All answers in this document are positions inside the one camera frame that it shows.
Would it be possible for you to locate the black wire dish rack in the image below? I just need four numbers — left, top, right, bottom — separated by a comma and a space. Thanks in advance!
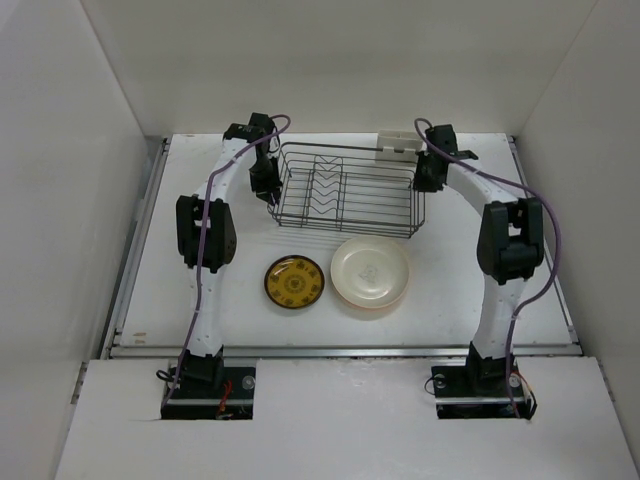
267, 141, 426, 238

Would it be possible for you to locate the brown yellow patterned plate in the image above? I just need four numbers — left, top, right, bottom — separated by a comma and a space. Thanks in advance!
263, 255, 326, 310

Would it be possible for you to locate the cream plate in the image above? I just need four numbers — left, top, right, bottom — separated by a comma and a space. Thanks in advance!
330, 235, 411, 310

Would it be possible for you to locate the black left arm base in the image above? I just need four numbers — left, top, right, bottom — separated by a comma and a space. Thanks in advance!
160, 362, 257, 421

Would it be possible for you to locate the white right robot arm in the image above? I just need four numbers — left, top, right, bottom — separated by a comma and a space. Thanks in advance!
414, 118, 544, 396

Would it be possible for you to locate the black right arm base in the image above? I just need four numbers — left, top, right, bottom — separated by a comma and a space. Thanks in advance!
425, 360, 538, 420

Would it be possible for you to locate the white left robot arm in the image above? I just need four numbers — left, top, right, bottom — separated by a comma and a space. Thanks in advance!
172, 112, 291, 397

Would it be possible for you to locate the white cutlery holder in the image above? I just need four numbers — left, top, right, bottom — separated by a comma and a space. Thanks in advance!
375, 130, 423, 163

